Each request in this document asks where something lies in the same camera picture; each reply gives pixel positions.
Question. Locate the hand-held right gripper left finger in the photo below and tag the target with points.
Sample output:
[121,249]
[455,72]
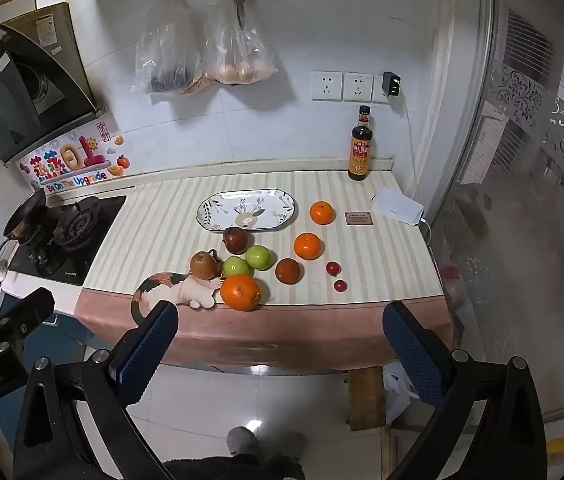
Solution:
[147,350]

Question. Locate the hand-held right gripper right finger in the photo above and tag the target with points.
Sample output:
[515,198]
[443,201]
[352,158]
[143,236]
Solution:
[411,355]

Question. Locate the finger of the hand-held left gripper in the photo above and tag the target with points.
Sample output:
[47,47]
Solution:
[32,307]

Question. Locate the brown pear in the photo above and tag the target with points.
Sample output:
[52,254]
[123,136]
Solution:
[204,264]

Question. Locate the large orange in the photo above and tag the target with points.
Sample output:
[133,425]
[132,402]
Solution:
[240,292]

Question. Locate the green apple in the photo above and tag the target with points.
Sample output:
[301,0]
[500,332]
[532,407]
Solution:
[236,266]
[257,257]

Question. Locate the red apple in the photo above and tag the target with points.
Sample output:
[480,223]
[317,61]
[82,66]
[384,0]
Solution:
[235,240]

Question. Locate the dark brownish orange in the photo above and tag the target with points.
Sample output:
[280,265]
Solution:
[288,270]

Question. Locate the medium orange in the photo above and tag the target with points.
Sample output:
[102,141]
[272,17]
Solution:
[308,246]

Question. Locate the small orange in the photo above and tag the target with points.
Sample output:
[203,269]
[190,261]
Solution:
[322,212]

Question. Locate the floral oval plate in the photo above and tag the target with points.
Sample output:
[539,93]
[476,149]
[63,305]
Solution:
[262,207]

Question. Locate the white plastic bag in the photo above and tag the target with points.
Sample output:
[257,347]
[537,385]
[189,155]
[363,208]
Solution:
[399,390]

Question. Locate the blue cabinet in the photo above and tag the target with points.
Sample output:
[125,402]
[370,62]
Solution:
[62,332]

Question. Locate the wooden stool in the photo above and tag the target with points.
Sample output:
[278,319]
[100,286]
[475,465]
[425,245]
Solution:
[365,400]

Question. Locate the calico cat plush toy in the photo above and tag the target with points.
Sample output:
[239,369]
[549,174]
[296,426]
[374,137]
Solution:
[182,290]

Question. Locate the black frying pan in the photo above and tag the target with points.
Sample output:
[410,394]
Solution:
[24,212]

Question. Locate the black gas stove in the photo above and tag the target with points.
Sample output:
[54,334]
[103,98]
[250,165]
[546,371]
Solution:
[92,230]

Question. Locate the cherry tomato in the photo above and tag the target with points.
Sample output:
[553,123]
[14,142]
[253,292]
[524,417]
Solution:
[332,268]
[340,285]

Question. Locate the grey slipper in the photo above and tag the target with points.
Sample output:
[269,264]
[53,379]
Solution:
[243,441]

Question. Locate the brown card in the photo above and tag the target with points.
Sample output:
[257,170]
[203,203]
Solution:
[358,218]

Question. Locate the white paper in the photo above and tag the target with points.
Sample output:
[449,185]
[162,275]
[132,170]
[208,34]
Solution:
[396,205]

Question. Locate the frosted glass sliding door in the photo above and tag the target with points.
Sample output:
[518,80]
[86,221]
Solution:
[521,210]

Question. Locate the black range hood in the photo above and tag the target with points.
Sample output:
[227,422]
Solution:
[7,95]

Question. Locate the dark sauce bottle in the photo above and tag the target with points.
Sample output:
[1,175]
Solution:
[360,150]

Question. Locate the black plug adapter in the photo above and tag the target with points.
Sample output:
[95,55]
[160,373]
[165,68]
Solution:
[391,84]

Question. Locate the plastic bag with dark contents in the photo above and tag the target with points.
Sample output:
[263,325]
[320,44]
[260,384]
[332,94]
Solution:
[169,60]

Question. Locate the plastic bag with onions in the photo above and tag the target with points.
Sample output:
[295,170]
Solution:
[234,55]

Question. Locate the colourful wall sticker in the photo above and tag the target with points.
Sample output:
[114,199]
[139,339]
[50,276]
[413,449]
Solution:
[69,160]

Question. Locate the white wall outlet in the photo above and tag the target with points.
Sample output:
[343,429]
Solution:
[358,87]
[326,86]

